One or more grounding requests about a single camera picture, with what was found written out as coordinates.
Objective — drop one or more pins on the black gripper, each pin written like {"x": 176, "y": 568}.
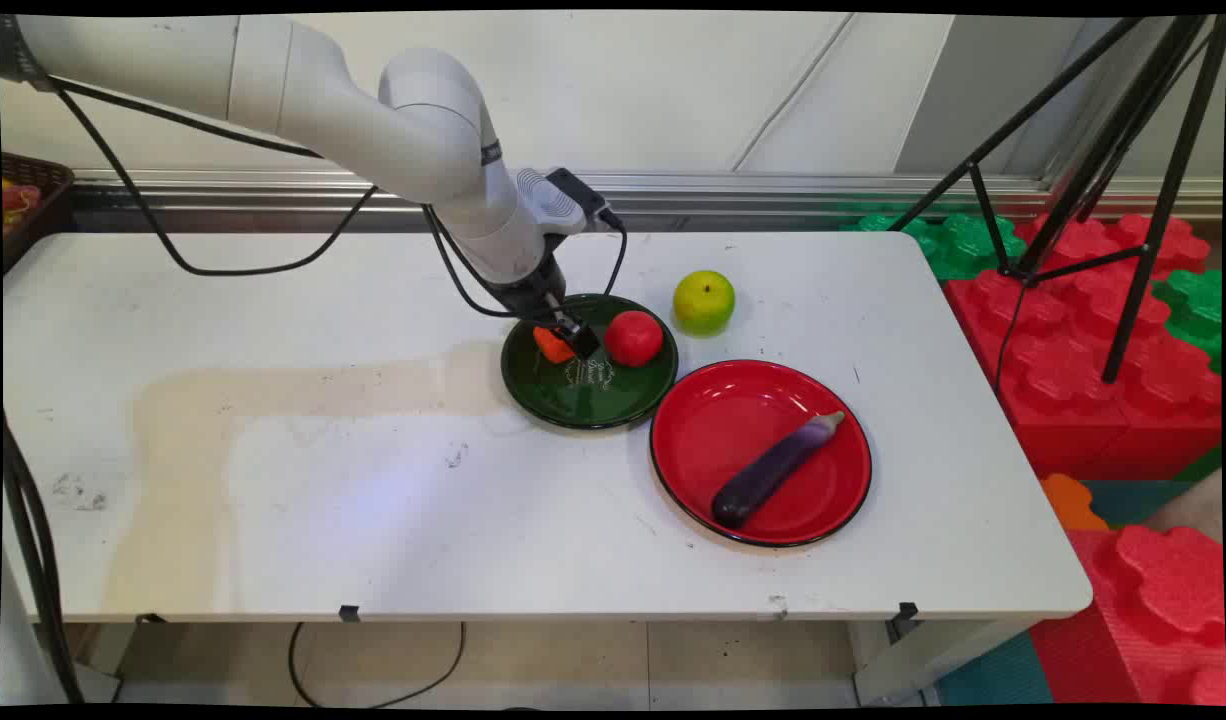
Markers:
{"x": 533, "y": 290}

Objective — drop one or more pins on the orange toy block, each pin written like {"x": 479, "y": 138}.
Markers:
{"x": 549, "y": 346}

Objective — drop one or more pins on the purple toy eggplant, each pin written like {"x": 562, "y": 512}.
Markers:
{"x": 773, "y": 470}

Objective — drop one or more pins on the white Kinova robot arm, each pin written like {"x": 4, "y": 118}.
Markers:
{"x": 273, "y": 85}

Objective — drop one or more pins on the red toy tomato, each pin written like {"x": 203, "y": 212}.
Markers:
{"x": 633, "y": 338}

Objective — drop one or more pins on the dark green plate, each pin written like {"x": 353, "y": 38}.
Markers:
{"x": 593, "y": 395}

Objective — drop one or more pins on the green toy apple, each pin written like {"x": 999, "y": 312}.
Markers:
{"x": 703, "y": 302}

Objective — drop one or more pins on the red plate with black rim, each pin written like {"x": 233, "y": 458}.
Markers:
{"x": 743, "y": 440}

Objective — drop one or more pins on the black table edge clip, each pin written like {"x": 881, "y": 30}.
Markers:
{"x": 908, "y": 611}
{"x": 349, "y": 612}

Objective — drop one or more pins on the green foam block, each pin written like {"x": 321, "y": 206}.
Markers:
{"x": 1195, "y": 310}
{"x": 958, "y": 242}

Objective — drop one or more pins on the white table leg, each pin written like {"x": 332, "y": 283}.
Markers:
{"x": 933, "y": 655}

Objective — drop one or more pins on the large red foam block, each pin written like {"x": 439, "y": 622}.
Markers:
{"x": 1063, "y": 360}

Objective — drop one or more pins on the orange foam piece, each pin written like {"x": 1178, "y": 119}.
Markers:
{"x": 1071, "y": 502}

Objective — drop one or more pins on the teal foam mat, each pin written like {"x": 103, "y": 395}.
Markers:
{"x": 993, "y": 675}

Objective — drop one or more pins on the dark woven basket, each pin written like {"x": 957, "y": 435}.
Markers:
{"x": 35, "y": 205}

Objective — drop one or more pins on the toy fruit in basket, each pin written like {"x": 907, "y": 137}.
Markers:
{"x": 17, "y": 200}

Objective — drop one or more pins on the black tripod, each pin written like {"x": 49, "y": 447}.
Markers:
{"x": 1153, "y": 160}

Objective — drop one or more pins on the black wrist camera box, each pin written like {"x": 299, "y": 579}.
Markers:
{"x": 576, "y": 193}

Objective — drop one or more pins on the aluminium wall rail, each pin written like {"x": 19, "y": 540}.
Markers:
{"x": 773, "y": 192}

